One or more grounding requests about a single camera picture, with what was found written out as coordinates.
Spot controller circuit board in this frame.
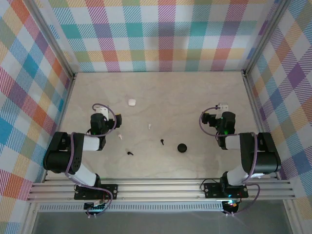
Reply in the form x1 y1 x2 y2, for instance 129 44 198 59
222 199 239 210
83 201 108 213

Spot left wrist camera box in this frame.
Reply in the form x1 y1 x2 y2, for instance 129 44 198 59
94 106 110 120

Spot aluminium side rail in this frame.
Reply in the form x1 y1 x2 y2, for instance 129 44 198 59
42 74 77 183
242 73 281 181

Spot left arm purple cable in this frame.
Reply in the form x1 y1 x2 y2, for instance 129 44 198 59
64 103 117 217

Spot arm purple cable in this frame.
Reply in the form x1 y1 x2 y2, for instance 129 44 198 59
199 106 261 216
64 103 117 217

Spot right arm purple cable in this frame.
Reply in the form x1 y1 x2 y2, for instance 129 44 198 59
199 106 261 216

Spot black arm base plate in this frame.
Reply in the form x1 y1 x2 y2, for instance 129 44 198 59
203 182 250 199
74 184 119 201

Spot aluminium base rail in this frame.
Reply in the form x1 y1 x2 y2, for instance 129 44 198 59
26 178 297 203

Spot aluminium frame post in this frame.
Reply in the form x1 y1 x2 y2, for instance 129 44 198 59
22 0 77 79
242 0 293 78

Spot slotted white cable duct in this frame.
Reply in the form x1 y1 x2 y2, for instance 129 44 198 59
38 203 224 213

